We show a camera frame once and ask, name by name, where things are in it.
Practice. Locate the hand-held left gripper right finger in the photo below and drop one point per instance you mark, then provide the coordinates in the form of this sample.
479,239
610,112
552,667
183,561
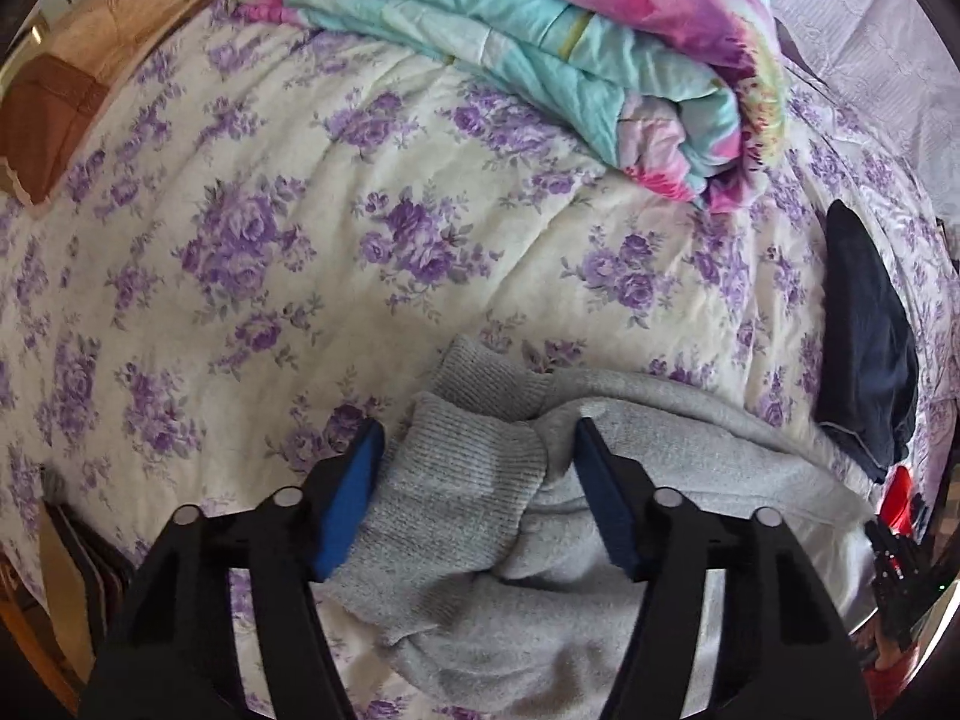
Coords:
604,495

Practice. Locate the dark navy garment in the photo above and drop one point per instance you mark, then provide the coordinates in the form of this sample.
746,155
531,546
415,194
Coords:
862,330

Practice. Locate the teal pink floral quilt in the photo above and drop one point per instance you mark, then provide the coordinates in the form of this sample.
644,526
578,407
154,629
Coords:
525,22

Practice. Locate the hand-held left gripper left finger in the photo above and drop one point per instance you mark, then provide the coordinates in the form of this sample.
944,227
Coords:
352,495

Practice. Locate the brown wooden furniture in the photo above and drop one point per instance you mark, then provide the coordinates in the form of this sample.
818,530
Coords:
67,615

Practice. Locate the purple floral bedspread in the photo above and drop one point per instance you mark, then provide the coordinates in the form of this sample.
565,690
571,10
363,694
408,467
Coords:
300,165

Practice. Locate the grey sweatshirt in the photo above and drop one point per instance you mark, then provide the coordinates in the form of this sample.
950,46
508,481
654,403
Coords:
450,495

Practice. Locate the white lace cloth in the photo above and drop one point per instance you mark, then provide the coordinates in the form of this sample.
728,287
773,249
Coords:
847,22

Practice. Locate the person's red jacket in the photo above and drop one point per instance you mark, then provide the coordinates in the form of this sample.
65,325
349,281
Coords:
896,499

